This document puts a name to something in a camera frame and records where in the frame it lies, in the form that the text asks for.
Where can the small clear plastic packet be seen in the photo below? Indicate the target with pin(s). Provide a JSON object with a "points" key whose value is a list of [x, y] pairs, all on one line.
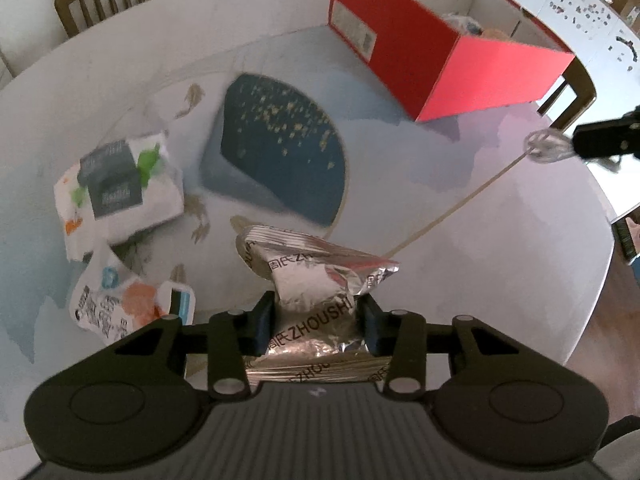
{"points": [[547, 146]]}

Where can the white tissue packet grey label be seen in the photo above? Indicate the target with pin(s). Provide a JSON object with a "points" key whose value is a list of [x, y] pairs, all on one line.
{"points": [[150, 200]]}

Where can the silver foil packet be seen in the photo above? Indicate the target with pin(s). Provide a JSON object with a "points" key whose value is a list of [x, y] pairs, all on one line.
{"points": [[310, 280]]}

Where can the white packet orange print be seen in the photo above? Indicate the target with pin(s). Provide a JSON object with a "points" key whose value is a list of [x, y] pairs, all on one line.
{"points": [[115, 305]]}

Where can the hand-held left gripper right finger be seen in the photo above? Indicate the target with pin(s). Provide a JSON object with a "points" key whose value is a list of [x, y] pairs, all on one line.
{"points": [[370, 325]]}

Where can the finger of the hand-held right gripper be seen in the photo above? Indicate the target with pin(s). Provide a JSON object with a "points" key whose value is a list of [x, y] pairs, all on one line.
{"points": [[605, 135]]}

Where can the red cardboard box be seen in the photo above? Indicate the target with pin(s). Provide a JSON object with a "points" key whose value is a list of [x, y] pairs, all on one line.
{"points": [[480, 80]]}

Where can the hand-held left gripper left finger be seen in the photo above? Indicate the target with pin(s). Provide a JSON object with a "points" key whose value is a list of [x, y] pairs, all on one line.
{"points": [[262, 325]]}

